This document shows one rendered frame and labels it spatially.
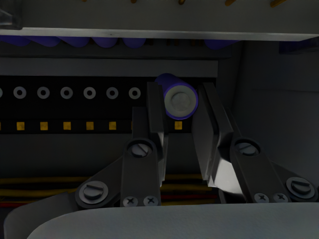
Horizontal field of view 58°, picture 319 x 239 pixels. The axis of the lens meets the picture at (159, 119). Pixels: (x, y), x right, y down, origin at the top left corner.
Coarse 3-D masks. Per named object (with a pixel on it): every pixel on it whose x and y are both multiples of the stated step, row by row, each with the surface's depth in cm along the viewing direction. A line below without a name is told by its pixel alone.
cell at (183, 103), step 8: (160, 80) 17; (168, 80) 15; (176, 80) 14; (168, 88) 14; (176, 88) 14; (184, 88) 14; (192, 88) 14; (168, 96) 14; (176, 96) 13; (184, 96) 13; (192, 96) 14; (168, 104) 14; (176, 104) 14; (184, 104) 14; (192, 104) 14; (168, 112) 14; (176, 112) 14; (184, 112) 14; (192, 112) 14
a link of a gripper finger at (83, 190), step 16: (160, 96) 13; (144, 112) 13; (160, 112) 12; (144, 128) 12; (160, 128) 11; (160, 144) 11; (160, 160) 11; (96, 176) 10; (112, 176) 10; (160, 176) 11; (80, 192) 9; (96, 192) 9; (112, 192) 9; (80, 208) 9; (96, 208) 9
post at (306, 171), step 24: (240, 72) 30; (240, 96) 30; (264, 96) 24; (288, 96) 20; (312, 96) 18; (240, 120) 30; (264, 120) 24; (288, 120) 20; (312, 120) 18; (264, 144) 24; (288, 144) 20; (312, 144) 18; (288, 168) 20; (312, 168) 18
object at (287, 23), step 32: (32, 0) 12; (64, 0) 12; (96, 0) 12; (128, 0) 12; (160, 0) 12; (192, 0) 12; (224, 0) 13; (256, 0) 13; (288, 0) 13; (0, 32) 13; (32, 32) 13; (64, 32) 13; (96, 32) 13; (128, 32) 13; (160, 32) 13; (192, 32) 13; (224, 32) 13; (256, 32) 13; (288, 32) 13
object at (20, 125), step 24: (72, 96) 26; (96, 96) 26; (120, 96) 27; (144, 96) 27; (0, 120) 26; (24, 120) 26; (48, 120) 26; (72, 120) 26; (96, 120) 27; (120, 120) 27; (168, 120) 27
